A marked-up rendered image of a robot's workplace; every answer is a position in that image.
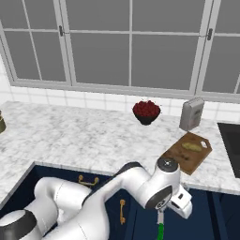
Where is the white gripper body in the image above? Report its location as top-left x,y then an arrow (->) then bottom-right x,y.
170,196 -> 193,220

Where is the wooden cutting board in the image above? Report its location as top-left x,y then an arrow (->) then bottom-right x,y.
159,131 -> 214,176

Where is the brown potato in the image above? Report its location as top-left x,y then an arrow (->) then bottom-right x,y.
181,142 -> 203,153

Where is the navy cupboard door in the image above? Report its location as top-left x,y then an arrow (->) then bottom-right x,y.
104,187 -> 139,240
184,187 -> 219,240

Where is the black hob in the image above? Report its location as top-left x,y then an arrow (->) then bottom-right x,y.
217,122 -> 240,179

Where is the grey toaster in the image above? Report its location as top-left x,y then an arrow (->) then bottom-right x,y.
178,97 -> 205,132

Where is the black bowl of red cherries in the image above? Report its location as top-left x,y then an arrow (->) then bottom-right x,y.
131,99 -> 162,127

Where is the navy drawer front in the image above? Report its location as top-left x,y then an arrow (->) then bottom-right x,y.
33,165 -> 114,195

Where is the grey framed window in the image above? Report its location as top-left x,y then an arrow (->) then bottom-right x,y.
0,0 -> 240,101

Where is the olive green jar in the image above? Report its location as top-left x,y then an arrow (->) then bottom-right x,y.
0,110 -> 8,135

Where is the gold cupboard handle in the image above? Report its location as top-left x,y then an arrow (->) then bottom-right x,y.
119,199 -> 127,225

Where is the gold drawer handle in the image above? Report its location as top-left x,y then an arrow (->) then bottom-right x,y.
78,174 -> 100,188

